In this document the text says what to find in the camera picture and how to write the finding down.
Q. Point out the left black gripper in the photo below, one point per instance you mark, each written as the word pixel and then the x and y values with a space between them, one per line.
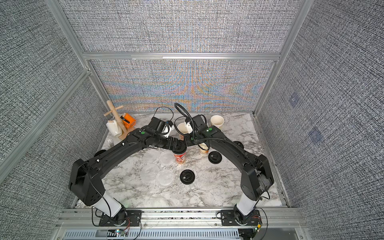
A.
pixel 175 144

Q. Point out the white leak-proof paper disc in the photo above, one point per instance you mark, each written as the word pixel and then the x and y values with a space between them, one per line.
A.
pixel 150 156
pixel 165 178
pixel 149 172
pixel 166 159

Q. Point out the white mug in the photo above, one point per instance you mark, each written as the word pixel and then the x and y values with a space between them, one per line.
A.
pixel 114 128

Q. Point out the orange mug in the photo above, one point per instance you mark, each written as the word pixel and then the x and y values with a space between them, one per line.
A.
pixel 128 121

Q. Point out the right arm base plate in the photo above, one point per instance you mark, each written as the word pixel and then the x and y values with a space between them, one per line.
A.
pixel 235 218

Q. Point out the red paper milk tea cup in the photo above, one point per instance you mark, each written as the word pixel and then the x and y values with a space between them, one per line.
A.
pixel 180 158

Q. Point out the cream paper cup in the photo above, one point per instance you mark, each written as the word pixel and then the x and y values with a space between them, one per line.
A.
pixel 217 121
pixel 204 149

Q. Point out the cream paper cup front right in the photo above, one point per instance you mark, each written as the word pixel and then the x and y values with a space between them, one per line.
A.
pixel 204 149

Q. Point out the red white paper cup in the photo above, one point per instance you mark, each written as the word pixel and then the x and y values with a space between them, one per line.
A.
pixel 183 130

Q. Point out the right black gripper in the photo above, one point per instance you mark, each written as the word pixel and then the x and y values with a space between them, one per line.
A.
pixel 195 140

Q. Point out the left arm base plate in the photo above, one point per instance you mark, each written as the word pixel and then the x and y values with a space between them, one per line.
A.
pixel 124 218

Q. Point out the black cup lid far right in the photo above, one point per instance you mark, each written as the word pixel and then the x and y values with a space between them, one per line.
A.
pixel 238 143

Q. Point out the silver fork green handle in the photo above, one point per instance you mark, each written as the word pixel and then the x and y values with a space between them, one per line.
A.
pixel 110 143

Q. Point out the black cup lid middle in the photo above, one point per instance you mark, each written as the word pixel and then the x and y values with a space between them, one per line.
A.
pixel 215 157

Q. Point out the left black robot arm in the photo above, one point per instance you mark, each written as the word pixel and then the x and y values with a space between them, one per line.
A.
pixel 86 176

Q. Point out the wooden mug tree stand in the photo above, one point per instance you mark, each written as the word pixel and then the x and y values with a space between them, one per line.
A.
pixel 114 112

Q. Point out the black cup lid front left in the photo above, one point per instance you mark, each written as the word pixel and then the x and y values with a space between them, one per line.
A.
pixel 187 177

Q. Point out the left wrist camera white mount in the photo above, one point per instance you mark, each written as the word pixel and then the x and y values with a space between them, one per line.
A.
pixel 160 127

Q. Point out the cream paper cup back right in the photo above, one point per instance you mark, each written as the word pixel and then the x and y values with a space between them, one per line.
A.
pixel 217 121

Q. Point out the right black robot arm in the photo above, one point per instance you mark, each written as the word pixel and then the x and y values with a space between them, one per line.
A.
pixel 256 173

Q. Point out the black mug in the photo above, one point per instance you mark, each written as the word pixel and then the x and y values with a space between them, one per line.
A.
pixel 99 153

